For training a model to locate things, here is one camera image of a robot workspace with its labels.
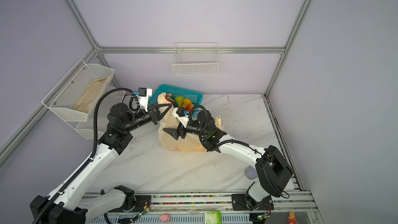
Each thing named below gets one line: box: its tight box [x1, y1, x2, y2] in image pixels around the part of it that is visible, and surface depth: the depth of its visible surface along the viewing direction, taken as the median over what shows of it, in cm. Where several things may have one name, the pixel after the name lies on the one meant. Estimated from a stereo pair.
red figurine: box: [287, 211, 298, 224], surface depth 70 cm
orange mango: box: [181, 98, 193, 109], surface depth 113 cm
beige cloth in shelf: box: [72, 75, 109, 114], surface depth 81 cm
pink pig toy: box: [159, 213, 171, 223], surface depth 70 cm
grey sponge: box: [244, 165, 259, 180], surface depth 82 cm
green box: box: [204, 210, 222, 224], surface depth 70 cm
